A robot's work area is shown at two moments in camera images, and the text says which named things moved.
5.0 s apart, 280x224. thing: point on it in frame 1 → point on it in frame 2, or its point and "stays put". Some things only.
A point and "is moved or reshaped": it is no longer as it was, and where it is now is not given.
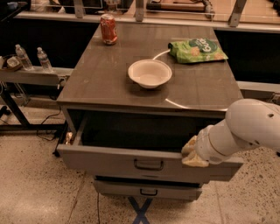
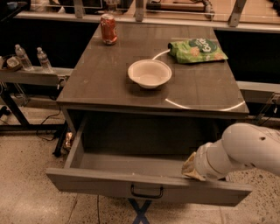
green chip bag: [196, 50] stays put
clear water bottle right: [44, 59] stays put
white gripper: [207, 147] → [203, 163]
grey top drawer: [140, 145] is moved or reshaped
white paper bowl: [150, 73] stays put
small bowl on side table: [13, 63] stays put
